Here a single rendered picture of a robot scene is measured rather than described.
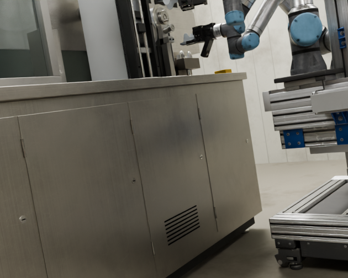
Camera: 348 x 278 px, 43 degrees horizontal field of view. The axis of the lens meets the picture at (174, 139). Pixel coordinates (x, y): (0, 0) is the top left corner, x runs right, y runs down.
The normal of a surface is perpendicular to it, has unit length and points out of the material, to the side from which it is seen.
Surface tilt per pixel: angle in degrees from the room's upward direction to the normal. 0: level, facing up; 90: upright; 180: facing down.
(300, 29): 98
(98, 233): 90
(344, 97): 90
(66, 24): 90
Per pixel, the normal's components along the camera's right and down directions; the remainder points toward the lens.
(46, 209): 0.81, -0.09
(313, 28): -0.20, 0.23
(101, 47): -0.57, 0.14
